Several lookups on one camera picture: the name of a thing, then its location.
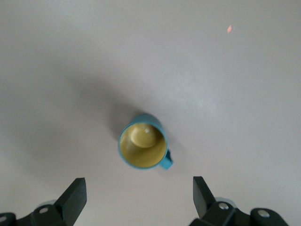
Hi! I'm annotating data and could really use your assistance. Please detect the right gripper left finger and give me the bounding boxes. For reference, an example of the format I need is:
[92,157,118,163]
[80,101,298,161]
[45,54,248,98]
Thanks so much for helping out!
[0,178,87,226]

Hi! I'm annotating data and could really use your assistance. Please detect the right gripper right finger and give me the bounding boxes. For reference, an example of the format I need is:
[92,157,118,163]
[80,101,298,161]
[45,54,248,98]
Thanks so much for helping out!
[189,176,288,226]

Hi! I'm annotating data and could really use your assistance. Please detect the teal ribbed mug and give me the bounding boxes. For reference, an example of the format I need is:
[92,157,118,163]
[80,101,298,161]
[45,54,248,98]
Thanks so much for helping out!
[117,113,174,170]

